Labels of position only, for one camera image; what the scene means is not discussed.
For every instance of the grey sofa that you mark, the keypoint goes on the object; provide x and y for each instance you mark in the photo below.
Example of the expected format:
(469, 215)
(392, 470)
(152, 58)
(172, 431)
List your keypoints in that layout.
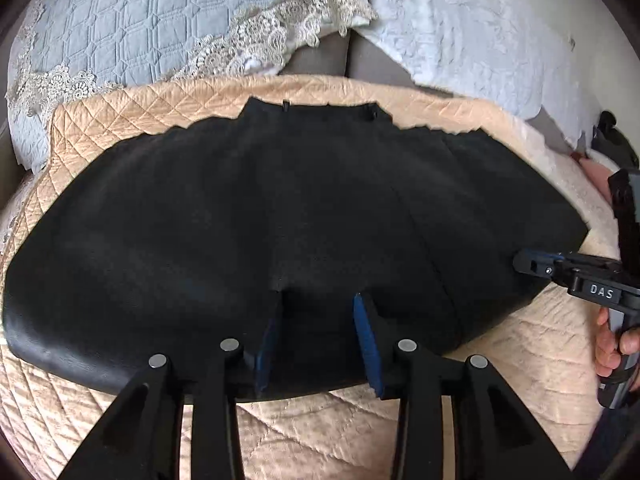
(320, 60)

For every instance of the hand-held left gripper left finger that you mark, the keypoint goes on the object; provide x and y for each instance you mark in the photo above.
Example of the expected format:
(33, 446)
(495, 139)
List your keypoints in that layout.
(265, 352)

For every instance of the beige quilted mat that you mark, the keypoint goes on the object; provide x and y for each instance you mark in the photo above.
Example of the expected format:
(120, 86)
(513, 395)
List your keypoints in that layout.
(500, 400)

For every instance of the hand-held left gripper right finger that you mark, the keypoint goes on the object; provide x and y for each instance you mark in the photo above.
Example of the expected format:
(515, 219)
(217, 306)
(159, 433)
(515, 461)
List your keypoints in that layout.
(367, 347)

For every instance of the black leather jacket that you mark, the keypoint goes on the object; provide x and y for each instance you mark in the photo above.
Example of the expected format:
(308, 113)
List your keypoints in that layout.
(225, 220)

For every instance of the white embossed cover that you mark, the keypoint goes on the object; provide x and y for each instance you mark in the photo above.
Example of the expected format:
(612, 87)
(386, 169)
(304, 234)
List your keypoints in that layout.
(490, 25)

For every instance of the person's right hand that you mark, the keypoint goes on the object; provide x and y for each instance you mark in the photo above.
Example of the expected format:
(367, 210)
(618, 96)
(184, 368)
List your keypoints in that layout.
(606, 345)

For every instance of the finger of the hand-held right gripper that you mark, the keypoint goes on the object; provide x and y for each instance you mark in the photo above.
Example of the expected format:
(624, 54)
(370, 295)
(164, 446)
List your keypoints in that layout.
(540, 266)

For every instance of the blue-grey quilted lace cover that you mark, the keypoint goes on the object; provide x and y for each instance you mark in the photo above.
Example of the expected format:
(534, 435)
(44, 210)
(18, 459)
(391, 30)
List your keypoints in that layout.
(150, 25)

